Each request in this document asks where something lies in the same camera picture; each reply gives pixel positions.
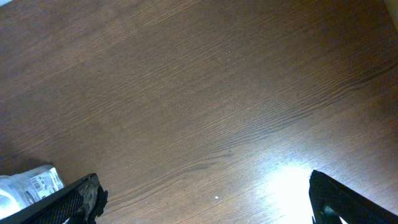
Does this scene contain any clear plastic container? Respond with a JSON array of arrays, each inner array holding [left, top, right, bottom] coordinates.
[[1, 165, 65, 219]]

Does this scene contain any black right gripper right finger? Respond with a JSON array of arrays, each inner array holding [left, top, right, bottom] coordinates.
[[308, 170, 397, 224]]

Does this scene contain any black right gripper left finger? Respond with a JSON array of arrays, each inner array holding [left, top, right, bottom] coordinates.
[[1, 173, 108, 224]]

